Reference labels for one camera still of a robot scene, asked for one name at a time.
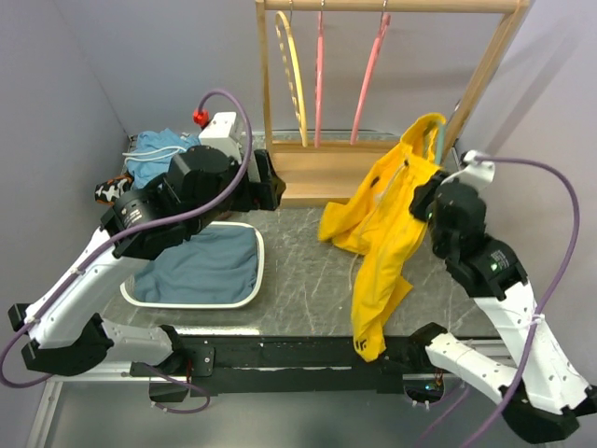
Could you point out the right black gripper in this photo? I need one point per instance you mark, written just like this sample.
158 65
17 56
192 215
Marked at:
423 191

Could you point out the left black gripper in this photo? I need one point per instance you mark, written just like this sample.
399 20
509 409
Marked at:
265 194

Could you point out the yellow shorts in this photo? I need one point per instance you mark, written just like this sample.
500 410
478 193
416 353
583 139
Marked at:
377 225

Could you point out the green hanger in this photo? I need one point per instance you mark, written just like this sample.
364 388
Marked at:
440 140

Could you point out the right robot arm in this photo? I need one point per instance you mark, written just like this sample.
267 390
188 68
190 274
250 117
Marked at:
542 396

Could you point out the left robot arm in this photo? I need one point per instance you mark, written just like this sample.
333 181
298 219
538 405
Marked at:
67 335

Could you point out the light blue shorts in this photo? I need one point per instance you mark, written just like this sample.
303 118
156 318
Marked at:
153 153

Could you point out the patterned black orange shorts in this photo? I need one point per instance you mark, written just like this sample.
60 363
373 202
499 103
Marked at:
112 189

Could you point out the wooden hanger rack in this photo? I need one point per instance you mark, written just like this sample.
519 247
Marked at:
333 171

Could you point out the yellow hanger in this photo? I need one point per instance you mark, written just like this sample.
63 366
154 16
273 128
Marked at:
290 58

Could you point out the pink hanger right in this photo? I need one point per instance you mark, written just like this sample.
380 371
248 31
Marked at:
372 61

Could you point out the pink hanger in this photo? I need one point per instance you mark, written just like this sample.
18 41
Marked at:
319 76
372 61

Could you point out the pink hanger left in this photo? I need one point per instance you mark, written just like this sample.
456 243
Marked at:
319 76

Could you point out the blue cloth in basket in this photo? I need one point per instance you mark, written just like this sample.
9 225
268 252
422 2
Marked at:
210 270

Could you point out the white laundry basket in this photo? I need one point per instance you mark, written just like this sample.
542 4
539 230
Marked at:
210 305

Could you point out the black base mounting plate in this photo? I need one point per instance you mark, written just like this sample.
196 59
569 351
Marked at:
268 364

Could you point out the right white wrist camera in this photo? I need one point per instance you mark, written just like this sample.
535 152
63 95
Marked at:
475 173

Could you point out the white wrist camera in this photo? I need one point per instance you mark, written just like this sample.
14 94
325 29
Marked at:
222 131
475 173

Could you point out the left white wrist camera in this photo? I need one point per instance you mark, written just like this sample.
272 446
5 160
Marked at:
222 131

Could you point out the aluminium rail frame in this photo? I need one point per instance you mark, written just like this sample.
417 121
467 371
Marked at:
165 389

